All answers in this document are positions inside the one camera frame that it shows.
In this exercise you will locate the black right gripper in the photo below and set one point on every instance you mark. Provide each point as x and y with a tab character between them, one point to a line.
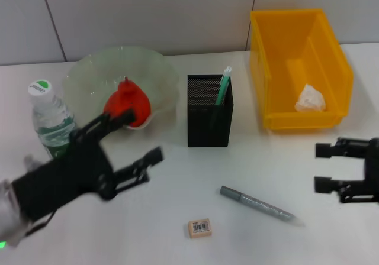
372	170

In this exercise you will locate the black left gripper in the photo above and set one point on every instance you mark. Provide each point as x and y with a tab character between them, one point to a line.
65	173

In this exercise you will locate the red-orange toy orange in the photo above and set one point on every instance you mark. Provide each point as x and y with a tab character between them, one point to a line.
130	99

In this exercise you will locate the white paper ball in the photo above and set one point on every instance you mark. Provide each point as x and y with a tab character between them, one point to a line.
311	99

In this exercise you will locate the grey marker pen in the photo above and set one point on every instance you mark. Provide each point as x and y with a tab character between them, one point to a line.
257	204

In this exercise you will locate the clear water bottle green label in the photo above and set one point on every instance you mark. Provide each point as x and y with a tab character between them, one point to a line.
50	120

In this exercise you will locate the green pen white tip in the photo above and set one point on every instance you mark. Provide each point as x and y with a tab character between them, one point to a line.
223	87

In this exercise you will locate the beige eraser with barcode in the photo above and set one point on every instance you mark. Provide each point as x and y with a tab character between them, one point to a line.
200	229

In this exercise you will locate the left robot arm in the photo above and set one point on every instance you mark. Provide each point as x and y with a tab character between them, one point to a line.
9	211

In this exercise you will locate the black mesh pen holder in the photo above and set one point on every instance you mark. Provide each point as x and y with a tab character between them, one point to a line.
207	129

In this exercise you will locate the pale green glass fruit plate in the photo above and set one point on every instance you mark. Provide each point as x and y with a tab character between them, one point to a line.
94	72

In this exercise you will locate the yellow plastic bin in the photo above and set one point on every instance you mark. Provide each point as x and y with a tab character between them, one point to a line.
308	55

